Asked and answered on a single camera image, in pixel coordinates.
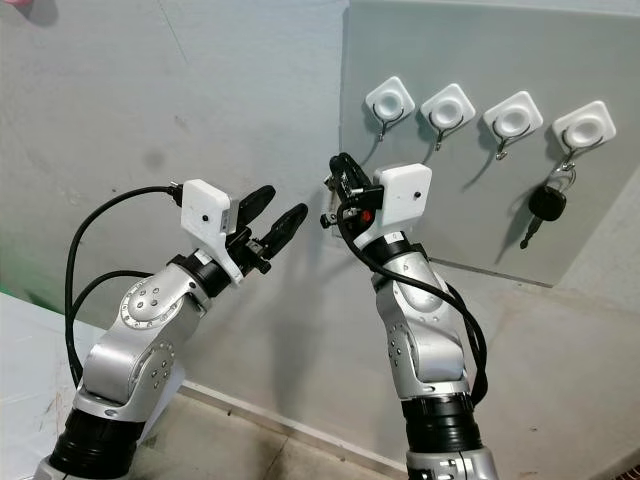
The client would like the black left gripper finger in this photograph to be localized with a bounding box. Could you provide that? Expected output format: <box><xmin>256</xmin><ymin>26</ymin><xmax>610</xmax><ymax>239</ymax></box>
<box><xmin>257</xmin><ymin>203</ymin><xmax>309</xmax><ymax>251</ymax></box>
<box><xmin>236</xmin><ymin>185</ymin><xmax>276</xmax><ymax>219</ymax></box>

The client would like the white table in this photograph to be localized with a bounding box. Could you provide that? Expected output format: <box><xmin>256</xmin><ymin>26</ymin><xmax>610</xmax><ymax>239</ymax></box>
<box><xmin>0</xmin><ymin>290</ymin><xmax>187</xmax><ymax>480</ymax></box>

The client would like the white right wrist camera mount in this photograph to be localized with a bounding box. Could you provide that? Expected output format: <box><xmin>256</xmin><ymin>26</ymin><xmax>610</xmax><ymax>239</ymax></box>
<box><xmin>373</xmin><ymin>162</ymin><xmax>433</xmax><ymax>241</ymax></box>

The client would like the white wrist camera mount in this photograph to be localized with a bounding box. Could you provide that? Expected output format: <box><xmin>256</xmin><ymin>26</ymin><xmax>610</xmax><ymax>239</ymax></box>
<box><xmin>373</xmin><ymin>162</ymin><xmax>433</xmax><ymax>241</ymax></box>
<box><xmin>180</xmin><ymin>180</ymin><xmax>241</xmax><ymax>286</ymax></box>

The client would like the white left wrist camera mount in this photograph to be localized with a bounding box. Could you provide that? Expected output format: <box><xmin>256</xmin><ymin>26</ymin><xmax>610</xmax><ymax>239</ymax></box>
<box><xmin>180</xmin><ymin>180</ymin><xmax>241</xmax><ymax>286</ymax></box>

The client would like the white square wall hook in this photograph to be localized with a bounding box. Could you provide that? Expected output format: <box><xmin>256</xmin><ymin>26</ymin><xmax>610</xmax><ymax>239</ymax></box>
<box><xmin>364</xmin><ymin>76</ymin><xmax>417</xmax><ymax>142</ymax></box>
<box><xmin>482</xmin><ymin>91</ymin><xmax>546</xmax><ymax>162</ymax></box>
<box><xmin>420</xmin><ymin>83</ymin><xmax>478</xmax><ymax>152</ymax></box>
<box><xmin>550</xmin><ymin>100</ymin><xmax>618</xmax><ymax>172</ymax></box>

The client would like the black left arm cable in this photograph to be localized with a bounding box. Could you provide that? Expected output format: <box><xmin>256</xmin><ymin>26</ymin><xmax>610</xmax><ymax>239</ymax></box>
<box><xmin>68</xmin><ymin>268</ymin><xmax>153</xmax><ymax>341</ymax></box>
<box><xmin>64</xmin><ymin>185</ymin><xmax>187</xmax><ymax>387</ymax></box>

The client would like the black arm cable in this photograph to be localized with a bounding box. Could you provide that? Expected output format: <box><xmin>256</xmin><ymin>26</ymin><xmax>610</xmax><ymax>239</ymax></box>
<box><xmin>68</xmin><ymin>268</ymin><xmax>153</xmax><ymax>341</ymax></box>
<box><xmin>64</xmin><ymin>185</ymin><xmax>187</xmax><ymax>387</ymax></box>
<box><xmin>338</xmin><ymin>200</ymin><xmax>490</xmax><ymax>407</ymax></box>

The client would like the black key with ring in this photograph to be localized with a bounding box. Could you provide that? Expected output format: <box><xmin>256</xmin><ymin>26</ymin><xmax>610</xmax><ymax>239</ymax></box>
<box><xmin>520</xmin><ymin>165</ymin><xmax>580</xmax><ymax>251</ymax></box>

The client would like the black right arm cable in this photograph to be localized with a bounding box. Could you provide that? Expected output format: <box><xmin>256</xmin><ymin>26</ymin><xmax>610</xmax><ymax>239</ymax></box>
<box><xmin>338</xmin><ymin>200</ymin><xmax>490</xmax><ymax>407</ymax></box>

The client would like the grey wall board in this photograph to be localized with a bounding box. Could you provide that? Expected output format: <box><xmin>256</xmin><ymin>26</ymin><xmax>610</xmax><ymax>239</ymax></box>
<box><xmin>338</xmin><ymin>0</ymin><xmax>640</xmax><ymax>289</ymax></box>

